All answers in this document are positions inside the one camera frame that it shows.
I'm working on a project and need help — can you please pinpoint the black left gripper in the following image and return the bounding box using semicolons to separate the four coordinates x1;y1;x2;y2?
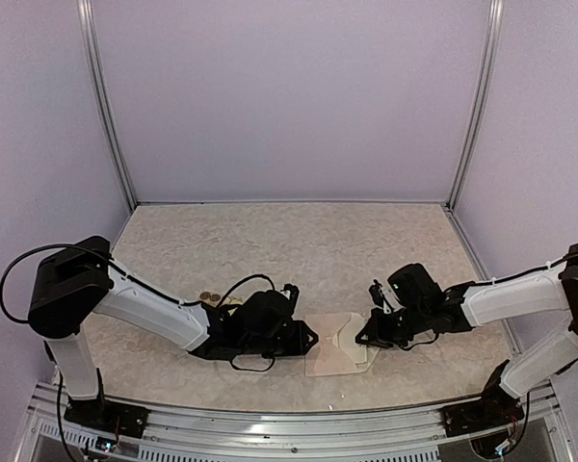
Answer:
242;321;319;358

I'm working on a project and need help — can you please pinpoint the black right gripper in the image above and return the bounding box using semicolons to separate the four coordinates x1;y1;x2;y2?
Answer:
355;303;430;349

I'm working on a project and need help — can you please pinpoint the round sticker sheet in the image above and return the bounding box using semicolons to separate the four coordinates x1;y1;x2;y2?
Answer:
198;291;244;312

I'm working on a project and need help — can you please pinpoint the spare letter paper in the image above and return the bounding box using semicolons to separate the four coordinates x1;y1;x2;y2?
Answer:
319;313;369;375

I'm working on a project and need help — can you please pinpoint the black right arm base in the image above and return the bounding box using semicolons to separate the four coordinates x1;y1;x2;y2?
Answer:
440;360;525;437

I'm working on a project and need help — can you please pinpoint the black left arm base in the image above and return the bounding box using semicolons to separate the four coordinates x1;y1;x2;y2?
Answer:
65;369;149;439

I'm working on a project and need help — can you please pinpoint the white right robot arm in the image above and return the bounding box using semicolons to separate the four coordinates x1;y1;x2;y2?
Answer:
355;244;578;427

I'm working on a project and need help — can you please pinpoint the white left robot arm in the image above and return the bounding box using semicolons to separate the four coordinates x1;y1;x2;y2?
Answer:
28;236;319;428

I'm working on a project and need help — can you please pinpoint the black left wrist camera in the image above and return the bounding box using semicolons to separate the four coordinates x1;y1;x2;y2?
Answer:
280;283;300;308

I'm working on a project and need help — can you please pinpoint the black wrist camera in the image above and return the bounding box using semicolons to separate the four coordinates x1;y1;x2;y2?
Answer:
280;283;300;308
387;263;443;312

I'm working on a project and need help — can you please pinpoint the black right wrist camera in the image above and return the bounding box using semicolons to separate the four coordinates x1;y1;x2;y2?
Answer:
387;263;443;312

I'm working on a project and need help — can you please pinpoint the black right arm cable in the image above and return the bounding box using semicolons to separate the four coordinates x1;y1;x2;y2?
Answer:
394;252;578;352

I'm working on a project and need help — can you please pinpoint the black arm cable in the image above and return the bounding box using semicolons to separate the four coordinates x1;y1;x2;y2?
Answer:
0;244;278;372
394;252;578;352

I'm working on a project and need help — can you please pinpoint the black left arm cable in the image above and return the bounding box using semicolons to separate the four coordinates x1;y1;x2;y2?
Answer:
0;244;278;372

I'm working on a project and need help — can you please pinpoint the aluminium front table rail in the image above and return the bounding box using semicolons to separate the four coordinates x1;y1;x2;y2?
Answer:
26;379;572;462

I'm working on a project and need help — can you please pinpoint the aluminium right corner post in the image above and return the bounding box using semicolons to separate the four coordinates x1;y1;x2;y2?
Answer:
446;0;505;215

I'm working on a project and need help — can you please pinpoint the aluminium corner post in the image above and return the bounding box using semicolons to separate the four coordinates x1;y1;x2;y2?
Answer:
76;0;139;214
446;0;505;215

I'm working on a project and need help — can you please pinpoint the aluminium left corner post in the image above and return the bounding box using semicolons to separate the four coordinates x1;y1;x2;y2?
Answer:
76;0;139;214

